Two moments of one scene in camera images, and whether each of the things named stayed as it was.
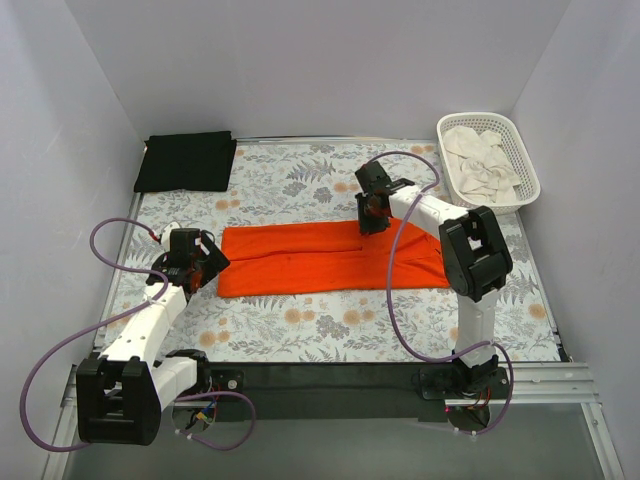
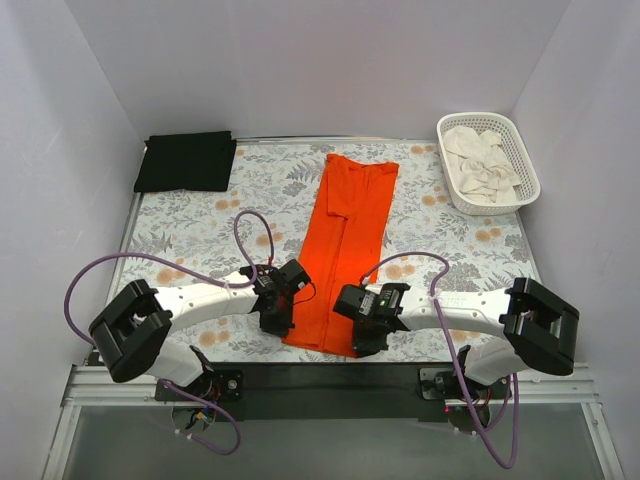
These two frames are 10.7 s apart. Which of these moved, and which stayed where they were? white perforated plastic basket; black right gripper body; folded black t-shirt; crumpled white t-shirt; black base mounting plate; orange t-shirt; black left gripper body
Moved: black right gripper body; orange t-shirt; black left gripper body
Stayed: folded black t-shirt; white perforated plastic basket; crumpled white t-shirt; black base mounting plate
